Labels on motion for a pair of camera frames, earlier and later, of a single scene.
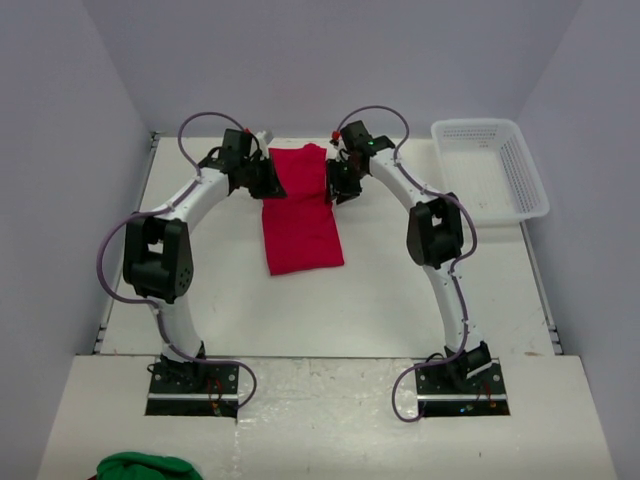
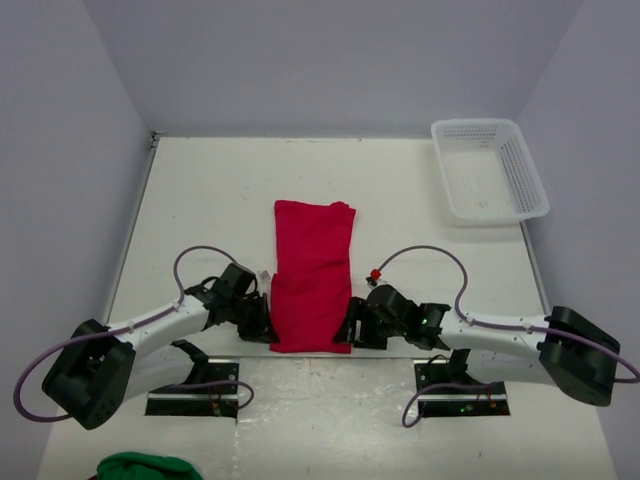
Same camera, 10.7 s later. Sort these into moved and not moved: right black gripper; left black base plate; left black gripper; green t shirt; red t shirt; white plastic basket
Moved: red t shirt; right black gripper; left black gripper
Not moved: white plastic basket; left black base plate; green t shirt
